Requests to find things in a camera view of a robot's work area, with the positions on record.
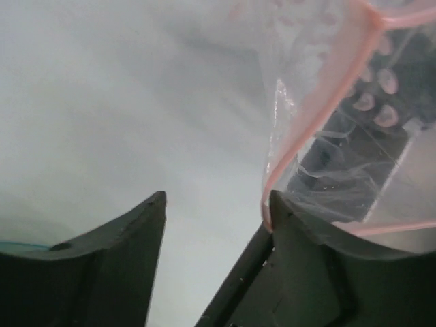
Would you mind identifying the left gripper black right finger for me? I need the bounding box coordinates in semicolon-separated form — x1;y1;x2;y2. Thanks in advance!
198;191;435;326

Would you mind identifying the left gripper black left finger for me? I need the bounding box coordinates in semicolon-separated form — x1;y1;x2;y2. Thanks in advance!
1;191;166;326

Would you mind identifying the clear zip top bag pink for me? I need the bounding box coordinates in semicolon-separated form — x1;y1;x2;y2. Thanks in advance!
228;1;435;236

